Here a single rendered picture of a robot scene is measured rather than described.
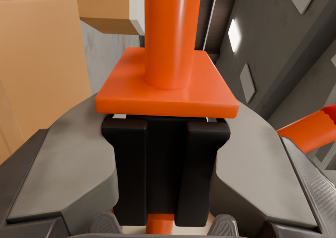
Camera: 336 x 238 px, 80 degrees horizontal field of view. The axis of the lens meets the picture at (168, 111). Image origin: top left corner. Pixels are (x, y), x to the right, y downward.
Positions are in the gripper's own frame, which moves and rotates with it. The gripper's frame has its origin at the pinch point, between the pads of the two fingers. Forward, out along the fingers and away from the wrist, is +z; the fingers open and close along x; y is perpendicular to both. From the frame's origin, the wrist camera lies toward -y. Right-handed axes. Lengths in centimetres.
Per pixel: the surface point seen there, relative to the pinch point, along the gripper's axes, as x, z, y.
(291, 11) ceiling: 275, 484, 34
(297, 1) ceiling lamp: 266, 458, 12
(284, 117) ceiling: 276, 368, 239
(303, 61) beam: 252, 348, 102
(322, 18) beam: 239, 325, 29
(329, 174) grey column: 147, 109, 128
